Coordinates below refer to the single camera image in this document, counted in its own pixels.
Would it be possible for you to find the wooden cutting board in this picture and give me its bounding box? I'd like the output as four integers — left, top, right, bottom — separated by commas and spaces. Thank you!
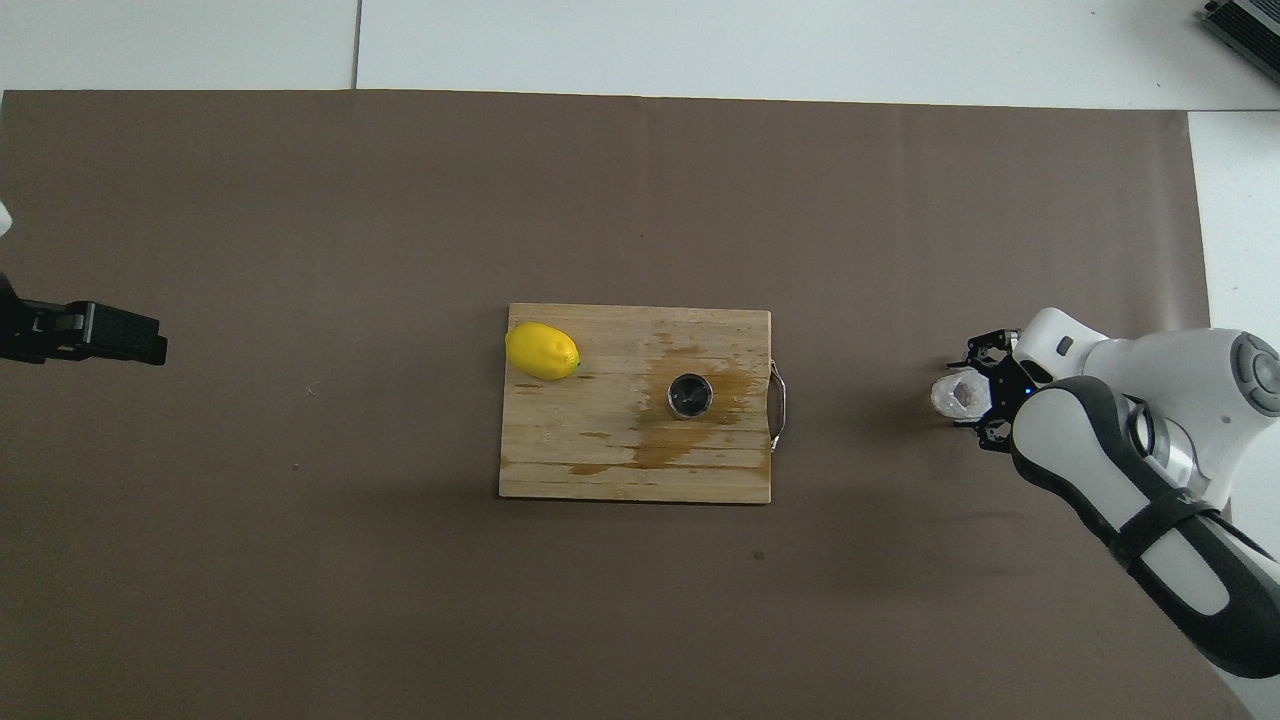
498, 303, 789, 504

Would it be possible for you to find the metal jigger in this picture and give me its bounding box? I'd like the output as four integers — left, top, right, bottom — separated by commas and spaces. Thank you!
666, 372, 714, 421

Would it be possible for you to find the clear textured cup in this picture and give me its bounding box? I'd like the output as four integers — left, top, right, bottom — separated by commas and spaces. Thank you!
930, 368, 991, 419

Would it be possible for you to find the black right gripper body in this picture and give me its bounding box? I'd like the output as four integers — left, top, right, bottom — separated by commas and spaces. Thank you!
988, 355, 1036, 431

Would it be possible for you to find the brown paper table mat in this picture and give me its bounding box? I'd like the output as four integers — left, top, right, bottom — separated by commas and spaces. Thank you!
0, 88, 1256, 720

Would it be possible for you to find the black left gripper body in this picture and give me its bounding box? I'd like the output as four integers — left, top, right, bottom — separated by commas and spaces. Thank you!
0, 272, 73, 363

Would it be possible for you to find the grey metal device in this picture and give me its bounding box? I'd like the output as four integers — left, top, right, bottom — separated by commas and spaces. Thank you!
1203, 0, 1280, 73

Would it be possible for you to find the yellow lemon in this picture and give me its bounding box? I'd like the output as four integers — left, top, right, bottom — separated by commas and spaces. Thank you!
504, 321, 582, 382

